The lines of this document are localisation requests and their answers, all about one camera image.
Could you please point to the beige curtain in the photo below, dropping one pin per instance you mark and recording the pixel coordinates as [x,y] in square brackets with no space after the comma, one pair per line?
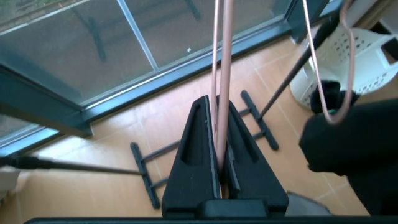
[373,9]

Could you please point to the black clothes rack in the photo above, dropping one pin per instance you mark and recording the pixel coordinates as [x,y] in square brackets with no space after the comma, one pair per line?
[264,130]

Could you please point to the white laundry basket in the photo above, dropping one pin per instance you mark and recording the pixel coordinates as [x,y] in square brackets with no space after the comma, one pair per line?
[367,62]

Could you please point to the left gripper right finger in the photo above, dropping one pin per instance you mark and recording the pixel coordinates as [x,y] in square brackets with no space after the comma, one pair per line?
[258,180]

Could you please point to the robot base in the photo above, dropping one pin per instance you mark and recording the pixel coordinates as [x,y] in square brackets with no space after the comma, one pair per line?
[304,207]

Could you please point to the window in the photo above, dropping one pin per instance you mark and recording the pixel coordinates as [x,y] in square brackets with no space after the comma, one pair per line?
[93,46]

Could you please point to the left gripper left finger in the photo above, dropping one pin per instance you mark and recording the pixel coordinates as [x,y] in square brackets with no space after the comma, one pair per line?
[192,174]

